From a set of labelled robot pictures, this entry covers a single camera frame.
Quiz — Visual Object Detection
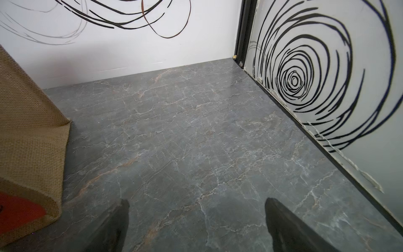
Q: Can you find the black corner frame post right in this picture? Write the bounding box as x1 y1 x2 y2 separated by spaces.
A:
233 0 258 68

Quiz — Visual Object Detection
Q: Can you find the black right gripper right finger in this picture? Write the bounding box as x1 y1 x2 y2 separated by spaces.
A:
264 198 338 252

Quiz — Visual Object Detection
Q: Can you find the red jute Christmas bag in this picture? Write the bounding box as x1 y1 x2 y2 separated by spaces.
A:
1 49 71 246

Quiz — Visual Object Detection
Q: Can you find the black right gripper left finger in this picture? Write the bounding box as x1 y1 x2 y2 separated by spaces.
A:
82 199 130 252

